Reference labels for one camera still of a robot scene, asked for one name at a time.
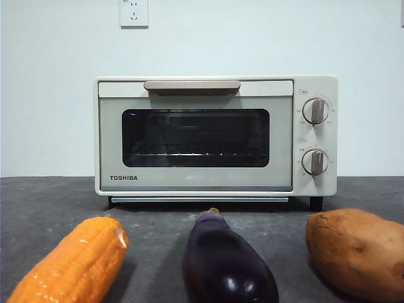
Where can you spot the glass-windowed oven door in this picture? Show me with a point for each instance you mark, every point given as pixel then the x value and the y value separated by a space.
pixel 195 180

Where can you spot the dark purple eggplant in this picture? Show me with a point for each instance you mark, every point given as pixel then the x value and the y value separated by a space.
pixel 221 268

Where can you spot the metal oven crumb tray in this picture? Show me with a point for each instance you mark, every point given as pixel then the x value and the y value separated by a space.
pixel 199 199

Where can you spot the cream timer oven knob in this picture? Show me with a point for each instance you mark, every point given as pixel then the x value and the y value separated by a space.
pixel 310 162

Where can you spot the cream temperature oven knob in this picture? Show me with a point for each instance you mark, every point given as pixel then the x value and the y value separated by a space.
pixel 311 111

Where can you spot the cream Toshiba toaster oven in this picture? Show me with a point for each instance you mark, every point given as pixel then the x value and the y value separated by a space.
pixel 332 142

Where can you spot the orange corn cob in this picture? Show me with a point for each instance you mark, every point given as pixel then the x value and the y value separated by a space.
pixel 72 262

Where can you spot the brown sweet potato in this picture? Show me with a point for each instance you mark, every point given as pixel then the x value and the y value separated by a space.
pixel 353 249

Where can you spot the white wall power socket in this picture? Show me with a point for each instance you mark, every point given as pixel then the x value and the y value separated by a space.
pixel 134 19

